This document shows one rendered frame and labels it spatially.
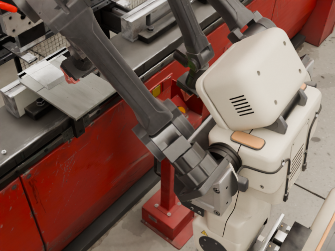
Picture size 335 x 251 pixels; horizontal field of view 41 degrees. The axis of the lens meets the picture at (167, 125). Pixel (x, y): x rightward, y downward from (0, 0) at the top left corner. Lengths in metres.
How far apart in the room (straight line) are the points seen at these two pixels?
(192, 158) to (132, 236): 1.36
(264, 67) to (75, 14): 0.41
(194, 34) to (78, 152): 0.62
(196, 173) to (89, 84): 0.64
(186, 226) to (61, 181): 0.79
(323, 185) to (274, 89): 1.66
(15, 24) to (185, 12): 0.50
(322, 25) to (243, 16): 2.21
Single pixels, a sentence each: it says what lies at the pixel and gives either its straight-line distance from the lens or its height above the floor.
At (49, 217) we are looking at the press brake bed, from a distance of 1.78.
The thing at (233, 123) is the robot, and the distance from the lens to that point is 0.96.
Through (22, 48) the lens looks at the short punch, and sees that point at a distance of 1.48.
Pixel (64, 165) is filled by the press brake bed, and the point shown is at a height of 0.67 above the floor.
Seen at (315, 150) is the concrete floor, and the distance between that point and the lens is 2.71.
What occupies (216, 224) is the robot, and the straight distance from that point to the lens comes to 1.27.
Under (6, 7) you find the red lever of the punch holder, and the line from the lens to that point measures 1.29.
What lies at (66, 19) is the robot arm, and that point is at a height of 1.56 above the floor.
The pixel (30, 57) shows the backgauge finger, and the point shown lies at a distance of 1.58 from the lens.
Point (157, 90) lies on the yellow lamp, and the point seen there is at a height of 0.81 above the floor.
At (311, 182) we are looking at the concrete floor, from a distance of 2.55.
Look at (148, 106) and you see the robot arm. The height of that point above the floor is 1.35.
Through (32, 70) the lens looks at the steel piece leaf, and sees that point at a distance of 1.53.
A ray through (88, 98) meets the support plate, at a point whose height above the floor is 1.00.
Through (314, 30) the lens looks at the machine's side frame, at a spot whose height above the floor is 0.12.
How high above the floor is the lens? 1.93
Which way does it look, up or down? 46 degrees down
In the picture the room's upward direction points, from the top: 2 degrees clockwise
